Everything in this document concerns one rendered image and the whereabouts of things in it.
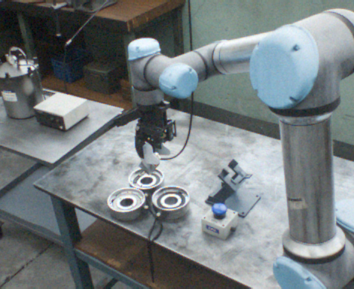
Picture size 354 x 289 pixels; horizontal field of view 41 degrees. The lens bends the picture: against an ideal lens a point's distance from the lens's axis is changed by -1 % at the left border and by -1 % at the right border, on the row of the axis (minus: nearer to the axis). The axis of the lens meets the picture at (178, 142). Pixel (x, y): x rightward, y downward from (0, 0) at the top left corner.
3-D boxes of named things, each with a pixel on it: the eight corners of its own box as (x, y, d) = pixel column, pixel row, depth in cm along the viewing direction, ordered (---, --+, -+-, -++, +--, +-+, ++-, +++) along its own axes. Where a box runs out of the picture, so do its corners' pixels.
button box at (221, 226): (201, 231, 128) (200, 217, 125) (215, 215, 132) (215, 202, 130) (227, 242, 124) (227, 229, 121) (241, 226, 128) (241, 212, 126)
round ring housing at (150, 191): (131, 178, 149) (129, 168, 147) (165, 176, 149) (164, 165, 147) (128, 200, 140) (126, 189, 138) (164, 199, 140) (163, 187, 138)
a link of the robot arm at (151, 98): (126, 87, 118) (146, 74, 124) (128, 104, 121) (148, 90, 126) (150, 94, 114) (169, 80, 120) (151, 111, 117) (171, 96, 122)
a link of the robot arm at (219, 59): (392, -11, 79) (212, 33, 120) (352, 4, 74) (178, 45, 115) (405, 56, 82) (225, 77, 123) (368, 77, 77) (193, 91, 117)
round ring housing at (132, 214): (104, 220, 134) (102, 209, 131) (116, 196, 142) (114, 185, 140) (140, 224, 131) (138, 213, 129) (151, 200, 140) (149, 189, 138)
